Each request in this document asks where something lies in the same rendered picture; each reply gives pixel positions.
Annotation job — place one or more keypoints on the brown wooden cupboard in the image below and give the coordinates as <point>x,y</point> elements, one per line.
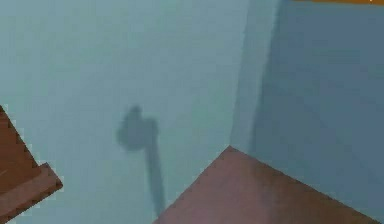
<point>15,173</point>

